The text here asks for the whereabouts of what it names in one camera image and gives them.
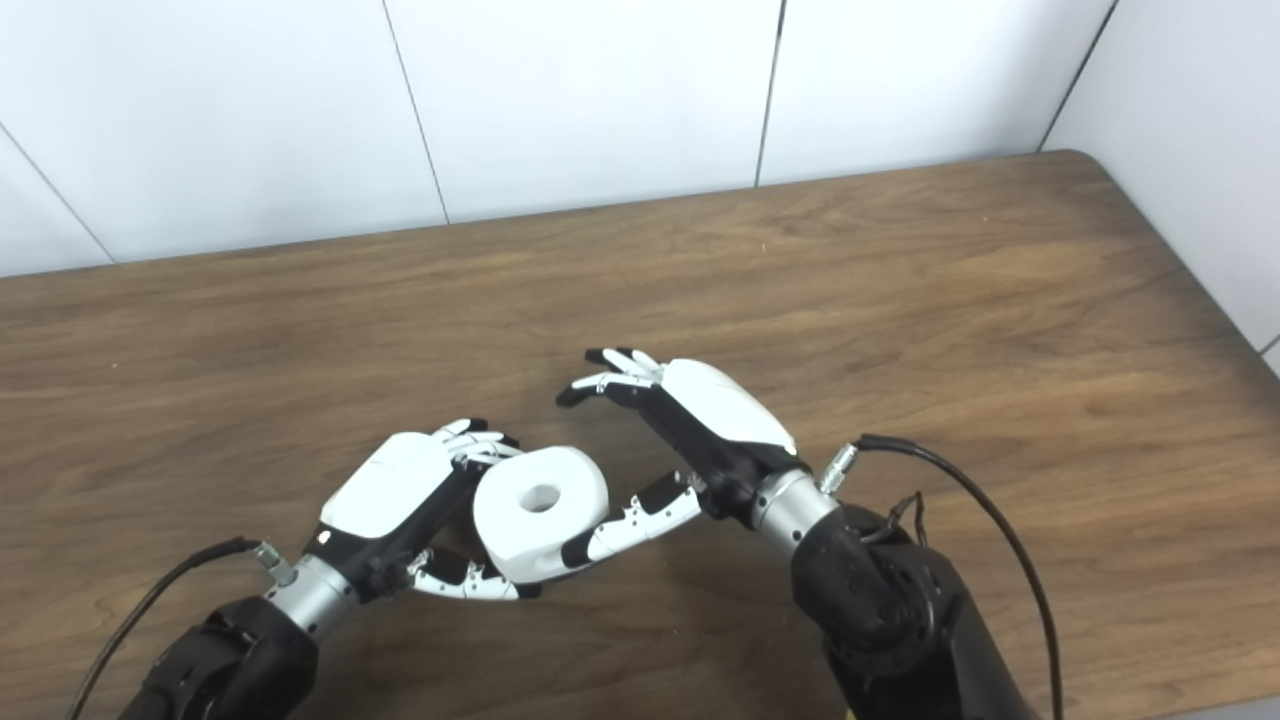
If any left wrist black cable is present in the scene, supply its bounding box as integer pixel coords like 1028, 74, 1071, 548
65, 537, 296, 720

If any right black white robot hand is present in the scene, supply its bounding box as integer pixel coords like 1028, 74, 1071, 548
556, 347, 801, 571

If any round white piece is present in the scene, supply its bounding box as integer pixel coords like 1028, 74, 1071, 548
472, 446, 611, 585

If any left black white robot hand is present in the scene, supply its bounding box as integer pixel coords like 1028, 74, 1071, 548
305, 418, 546, 603

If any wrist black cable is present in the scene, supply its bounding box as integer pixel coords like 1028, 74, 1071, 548
65, 537, 296, 720
818, 433, 1064, 720

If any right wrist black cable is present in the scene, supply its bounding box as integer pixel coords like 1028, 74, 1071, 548
818, 433, 1064, 720

